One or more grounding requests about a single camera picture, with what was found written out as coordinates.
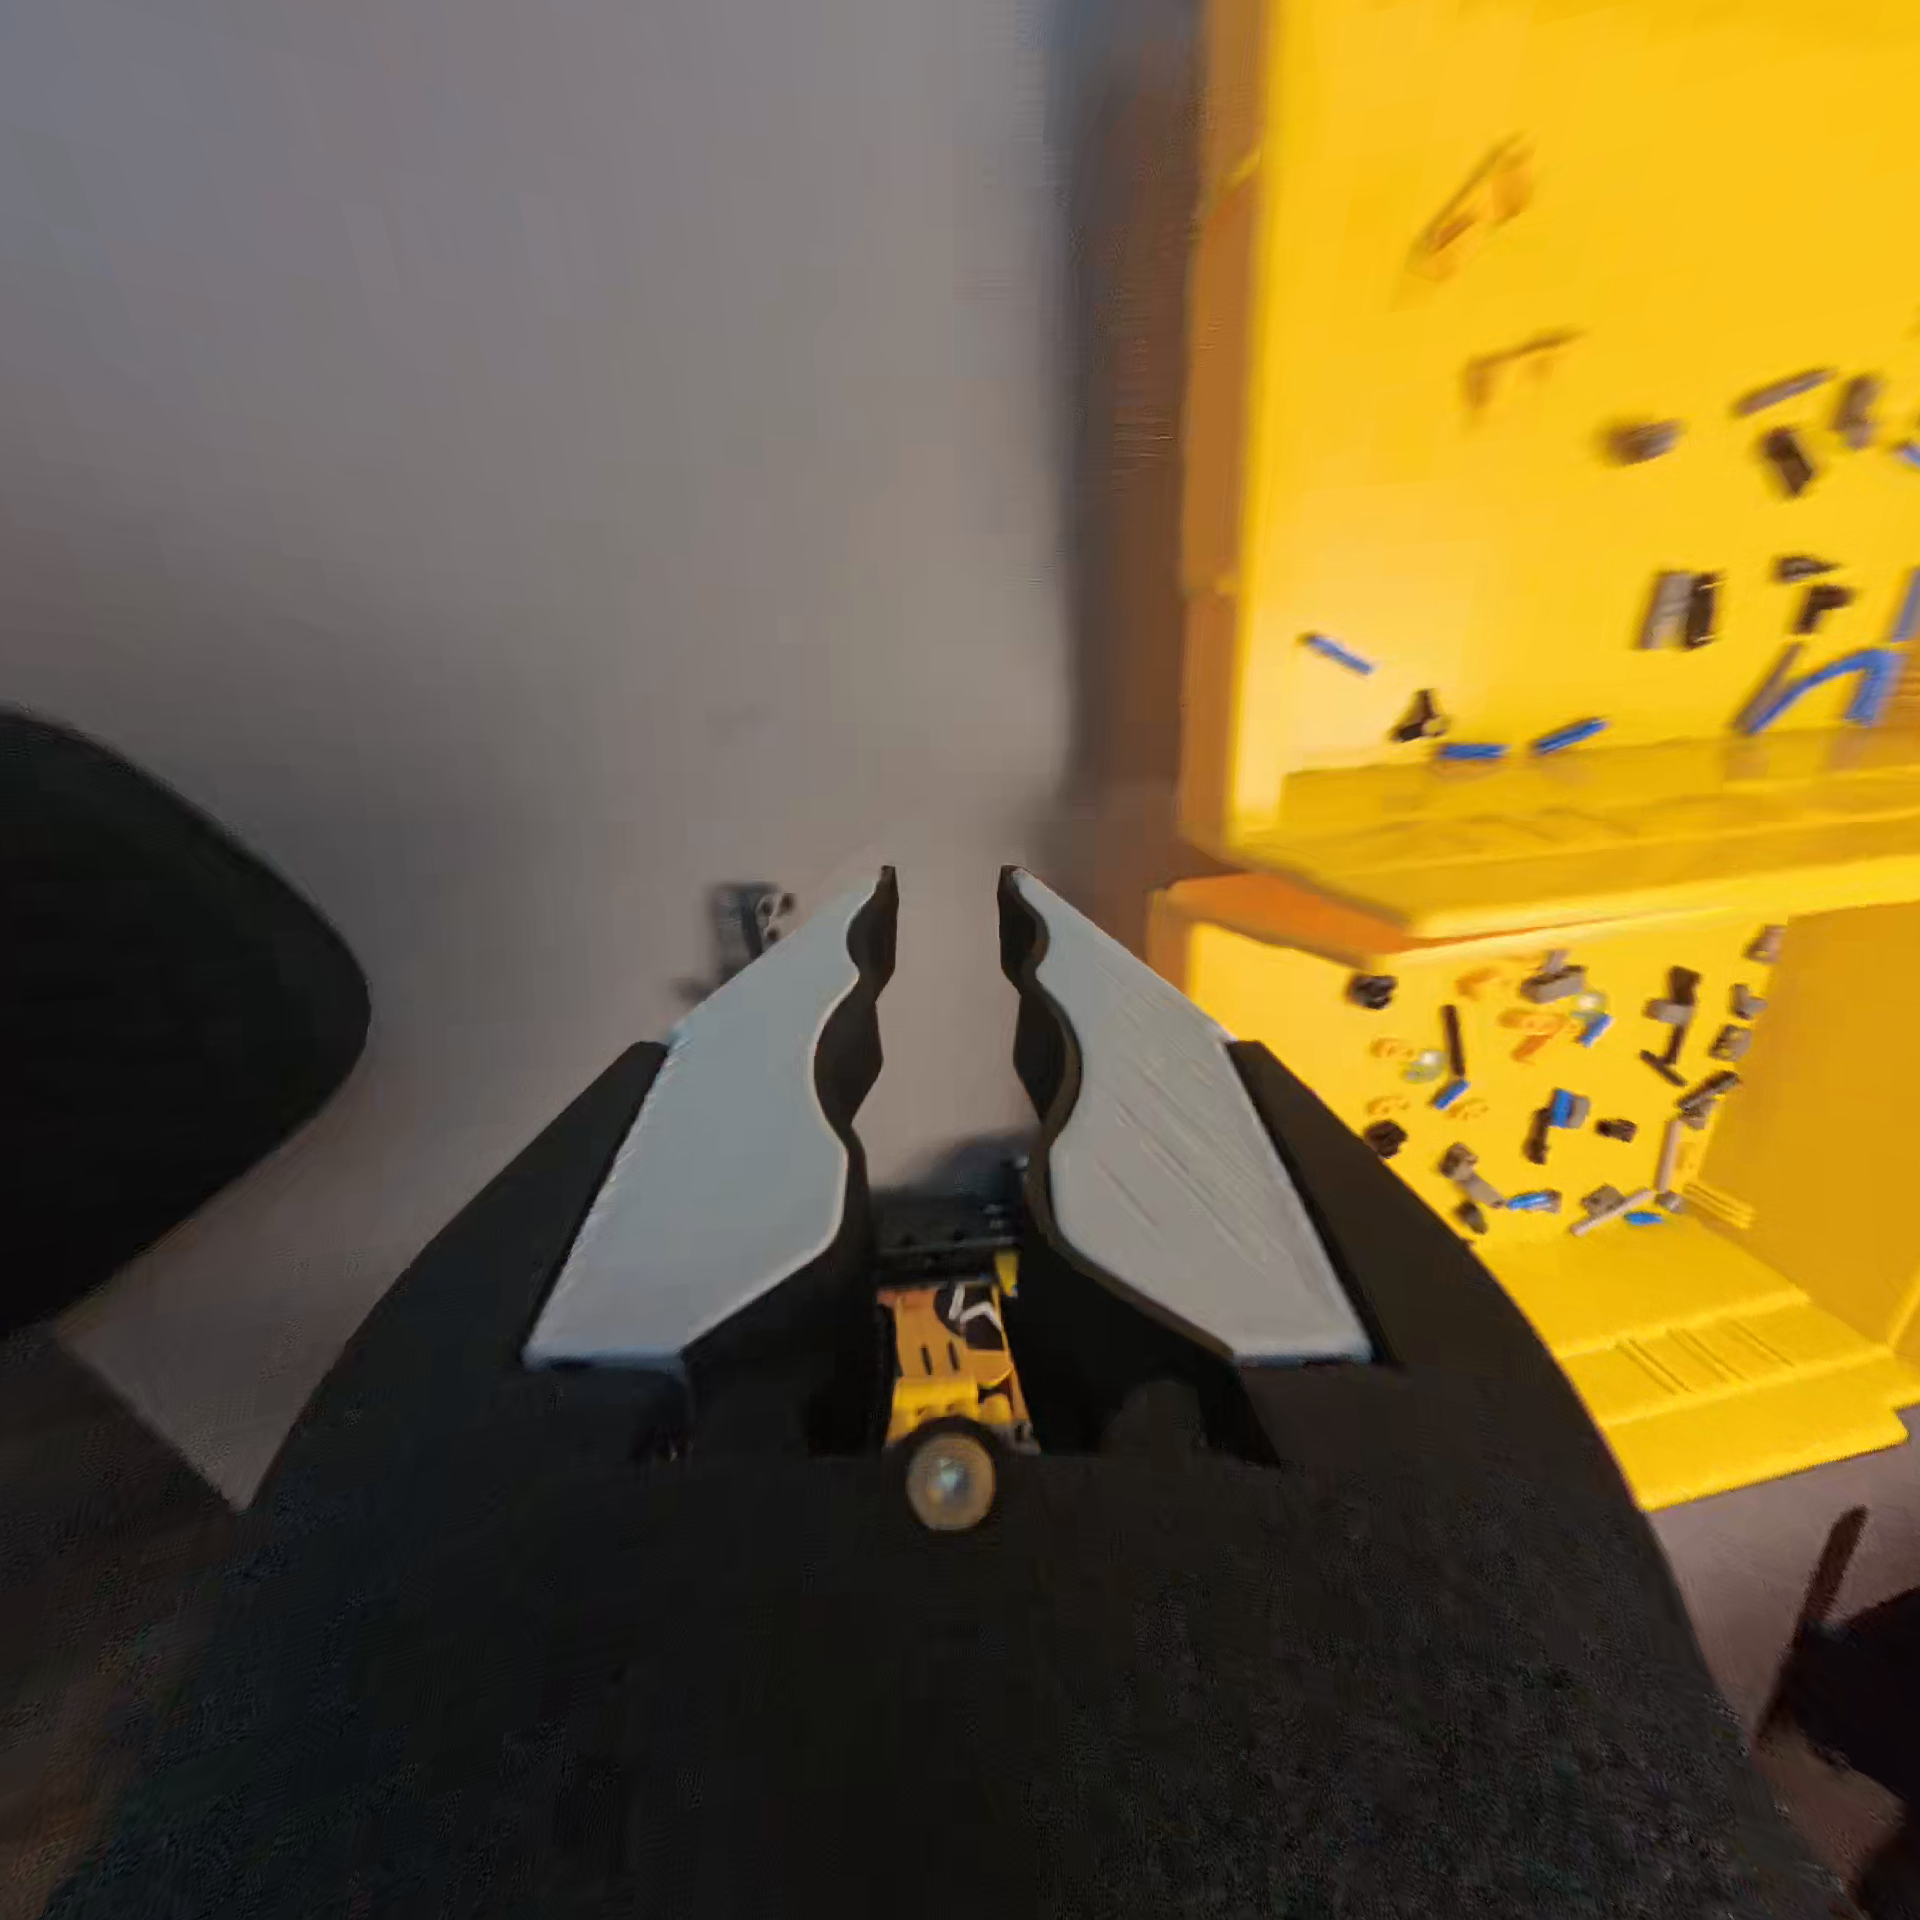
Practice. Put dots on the grey desk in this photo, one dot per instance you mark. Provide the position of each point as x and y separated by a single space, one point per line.
537 450

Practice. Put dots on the blue grey pieces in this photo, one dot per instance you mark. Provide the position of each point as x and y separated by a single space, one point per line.
1678 600

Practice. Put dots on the yellow plastic bin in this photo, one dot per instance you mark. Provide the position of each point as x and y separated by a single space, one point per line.
1563 240
1712 1319

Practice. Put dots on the yellow toy robot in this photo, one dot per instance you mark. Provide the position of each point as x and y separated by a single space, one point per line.
947 1339

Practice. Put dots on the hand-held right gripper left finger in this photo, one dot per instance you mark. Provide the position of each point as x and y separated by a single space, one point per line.
722 1201

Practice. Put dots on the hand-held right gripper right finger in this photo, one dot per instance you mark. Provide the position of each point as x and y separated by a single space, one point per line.
1186 1201

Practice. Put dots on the scattered mixed colour pieces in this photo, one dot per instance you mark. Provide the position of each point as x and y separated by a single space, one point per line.
1550 1129

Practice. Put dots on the grey piece with blue pin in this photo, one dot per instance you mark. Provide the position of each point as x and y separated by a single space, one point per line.
750 920

